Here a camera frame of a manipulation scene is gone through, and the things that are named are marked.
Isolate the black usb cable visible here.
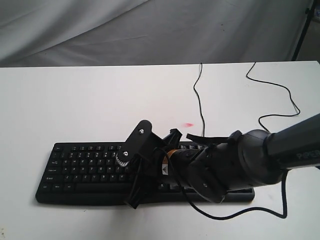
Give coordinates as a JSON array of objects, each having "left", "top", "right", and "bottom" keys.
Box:
[{"left": 193, "top": 61, "right": 301, "bottom": 139}]

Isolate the black acer keyboard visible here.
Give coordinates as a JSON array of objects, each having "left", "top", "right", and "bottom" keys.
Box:
[{"left": 35, "top": 140, "right": 256, "bottom": 207}]

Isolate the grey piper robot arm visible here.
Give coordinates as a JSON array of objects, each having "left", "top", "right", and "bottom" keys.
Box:
[{"left": 120, "top": 115, "right": 320, "bottom": 208}]

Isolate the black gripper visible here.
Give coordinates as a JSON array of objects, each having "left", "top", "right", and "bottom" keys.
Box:
[{"left": 127, "top": 128, "right": 208, "bottom": 209}]

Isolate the grey backdrop cloth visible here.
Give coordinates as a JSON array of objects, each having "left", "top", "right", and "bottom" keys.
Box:
[{"left": 0, "top": 0, "right": 313, "bottom": 67}]

